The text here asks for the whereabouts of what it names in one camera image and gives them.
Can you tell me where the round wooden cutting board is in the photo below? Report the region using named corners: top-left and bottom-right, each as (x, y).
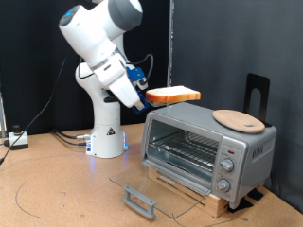
top-left (212, 109), bottom-right (266, 134)

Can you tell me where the vertical aluminium pole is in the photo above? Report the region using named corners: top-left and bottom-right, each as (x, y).
top-left (166, 0), bottom-right (175, 89)

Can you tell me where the black camera cable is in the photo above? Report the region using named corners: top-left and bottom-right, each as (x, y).
top-left (77, 52), bottom-right (155, 88)

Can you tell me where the slice of white bread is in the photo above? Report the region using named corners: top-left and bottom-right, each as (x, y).
top-left (145, 85), bottom-right (202, 104)

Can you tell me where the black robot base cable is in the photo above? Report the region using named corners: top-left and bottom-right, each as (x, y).
top-left (54, 133), bottom-right (89, 147)
top-left (50, 128), bottom-right (93, 140)

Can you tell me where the black foam pad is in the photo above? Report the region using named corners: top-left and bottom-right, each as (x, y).
top-left (247, 187), bottom-right (265, 201)
top-left (226, 197), bottom-right (255, 214)

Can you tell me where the silver toaster oven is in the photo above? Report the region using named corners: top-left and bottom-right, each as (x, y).
top-left (140, 101), bottom-right (278, 209)

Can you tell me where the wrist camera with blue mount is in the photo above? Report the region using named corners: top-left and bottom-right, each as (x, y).
top-left (126, 65), bottom-right (150, 93)

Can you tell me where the black metal bookend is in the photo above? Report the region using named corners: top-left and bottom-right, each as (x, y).
top-left (243, 73), bottom-right (273, 128)

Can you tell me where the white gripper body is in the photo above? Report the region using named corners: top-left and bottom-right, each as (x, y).
top-left (93, 52), bottom-right (142, 109)

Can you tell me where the wooden slatted crate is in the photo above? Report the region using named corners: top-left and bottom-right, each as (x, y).
top-left (148, 166), bottom-right (230, 218)

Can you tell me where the long black hanging cable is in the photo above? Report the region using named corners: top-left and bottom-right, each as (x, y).
top-left (0, 53), bottom-right (69, 165)

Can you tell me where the thin aluminium frame post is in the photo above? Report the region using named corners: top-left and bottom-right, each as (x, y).
top-left (0, 93), bottom-right (8, 139)

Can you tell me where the white power adapter box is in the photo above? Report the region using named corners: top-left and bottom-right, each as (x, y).
top-left (8, 124), bottom-right (29, 151)

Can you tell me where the silver oven knob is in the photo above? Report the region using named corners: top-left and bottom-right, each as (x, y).
top-left (215, 178), bottom-right (232, 193)
top-left (220, 157), bottom-right (236, 173)

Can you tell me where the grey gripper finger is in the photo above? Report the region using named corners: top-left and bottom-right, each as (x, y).
top-left (135, 97), bottom-right (147, 110)

